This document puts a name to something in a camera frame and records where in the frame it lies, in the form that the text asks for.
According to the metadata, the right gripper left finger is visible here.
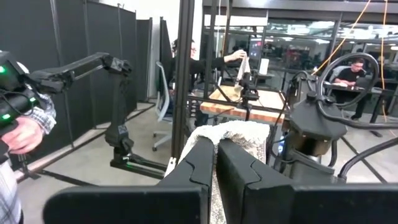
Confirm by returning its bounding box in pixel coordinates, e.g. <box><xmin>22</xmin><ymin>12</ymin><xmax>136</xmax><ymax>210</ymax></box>
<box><xmin>42</xmin><ymin>136</ymin><xmax>216</xmax><ymax>224</ymax></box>

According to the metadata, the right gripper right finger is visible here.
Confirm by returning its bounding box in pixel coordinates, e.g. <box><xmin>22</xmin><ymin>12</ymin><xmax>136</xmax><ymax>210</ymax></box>
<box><xmin>216</xmin><ymin>138</ymin><xmax>398</xmax><ymax>224</ymax></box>

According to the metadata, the light blue waffle towel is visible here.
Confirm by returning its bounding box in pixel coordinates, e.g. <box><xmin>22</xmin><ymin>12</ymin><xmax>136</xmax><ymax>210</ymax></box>
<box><xmin>178</xmin><ymin>120</ymin><xmax>272</xmax><ymax>224</ymax></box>

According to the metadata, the white office chair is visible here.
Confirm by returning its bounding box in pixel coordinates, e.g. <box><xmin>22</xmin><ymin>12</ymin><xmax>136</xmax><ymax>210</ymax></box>
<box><xmin>151</xmin><ymin>60</ymin><xmax>174</xmax><ymax>152</ymax></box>

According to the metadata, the wooden neighbour table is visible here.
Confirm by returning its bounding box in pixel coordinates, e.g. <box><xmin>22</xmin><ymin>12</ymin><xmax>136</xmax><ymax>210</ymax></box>
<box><xmin>200</xmin><ymin>84</ymin><xmax>292</xmax><ymax>124</ymax></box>

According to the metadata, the person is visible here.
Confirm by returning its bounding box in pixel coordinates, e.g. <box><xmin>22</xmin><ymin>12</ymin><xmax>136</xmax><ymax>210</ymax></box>
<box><xmin>0</xmin><ymin>93</ymin><xmax>57</xmax><ymax>224</ymax></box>
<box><xmin>167</xmin><ymin>39</ymin><xmax>249</xmax><ymax>125</ymax></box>
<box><xmin>331</xmin><ymin>57</ymin><xmax>379</xmax><ymax>121</ymax></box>

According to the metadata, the white cloth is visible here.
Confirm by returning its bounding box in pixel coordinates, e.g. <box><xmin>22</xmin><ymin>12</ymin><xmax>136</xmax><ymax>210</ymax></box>
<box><xmin>235</xmin><ymin>55</ymin><xmax>251</xmax><ymax>85</ymax></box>

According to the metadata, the small white box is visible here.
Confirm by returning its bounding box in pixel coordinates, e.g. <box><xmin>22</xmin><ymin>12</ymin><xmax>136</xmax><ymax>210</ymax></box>
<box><xmin>259</xmin><ymin>57</ymin><xmax>271</xmax><ymax>76</ymax></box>

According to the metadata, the person's hand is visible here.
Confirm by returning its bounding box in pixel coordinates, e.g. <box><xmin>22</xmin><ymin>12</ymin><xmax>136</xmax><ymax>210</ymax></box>
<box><xmin>1</xmin><ymin>116</ymin><xmax>45</xmax><ymax>156</ymax></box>
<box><xmin>223</xmin><ymin>49</ymin><xmax>249</xmax><ymax>63</ymax></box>

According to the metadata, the lit computer screen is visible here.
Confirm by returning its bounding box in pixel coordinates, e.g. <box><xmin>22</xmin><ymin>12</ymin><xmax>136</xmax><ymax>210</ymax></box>
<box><xmin>248</xmin><ymin>37</ymin><xmax>266</xmax><ymax>60</ymax></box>

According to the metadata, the black desk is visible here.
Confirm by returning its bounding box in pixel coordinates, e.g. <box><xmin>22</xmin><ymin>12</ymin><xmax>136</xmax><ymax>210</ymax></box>
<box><xmin>323</xmin><ymin>81</ymin><xmax>398</xmax><ymax>138</ymax></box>

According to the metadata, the black room divider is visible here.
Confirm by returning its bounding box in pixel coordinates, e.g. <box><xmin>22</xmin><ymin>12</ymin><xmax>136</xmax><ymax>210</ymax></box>
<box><xmin>0</xmin><ymin>0</ymin><xmax>174</xmax><ymax>166</ymax></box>

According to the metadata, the black aluminium table frame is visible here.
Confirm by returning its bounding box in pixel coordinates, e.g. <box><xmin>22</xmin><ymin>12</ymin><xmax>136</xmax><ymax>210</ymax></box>
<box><xmin>170</xmin><ymin>0</ymin><xmax>197</xmax><ymax>162</ymax></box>

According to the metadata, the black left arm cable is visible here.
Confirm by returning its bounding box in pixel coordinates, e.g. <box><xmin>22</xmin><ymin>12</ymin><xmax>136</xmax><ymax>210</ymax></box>
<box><xmin>338</xmin><ymin>136</ymin><xmax>398</xmax><ymax>182</ymax></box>

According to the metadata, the black neighbour station frame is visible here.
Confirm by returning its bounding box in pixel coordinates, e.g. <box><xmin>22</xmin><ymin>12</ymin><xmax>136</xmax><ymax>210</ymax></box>
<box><xmin>198</xmin><ymin>0</ymin><xmax>343</xmax><ymax>108</ymax></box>

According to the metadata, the black left camera cable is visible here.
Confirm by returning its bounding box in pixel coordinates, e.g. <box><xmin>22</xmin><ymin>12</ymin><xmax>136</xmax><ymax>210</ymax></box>
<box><xmin>314</xmin><ymin>52</ymin><xmax>398</xmax><ymax>131</ymax></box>

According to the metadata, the orange hanging cable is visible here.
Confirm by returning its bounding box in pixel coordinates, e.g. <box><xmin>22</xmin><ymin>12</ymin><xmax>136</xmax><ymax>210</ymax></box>
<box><xmin>310</xmin><ymin>0</ymin><xmax>373</xmax><ymax>76</ymax></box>
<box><xmin>379</xmin><ymin>0</ymin><xmax>390</xmax><ymax>125</ymax></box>

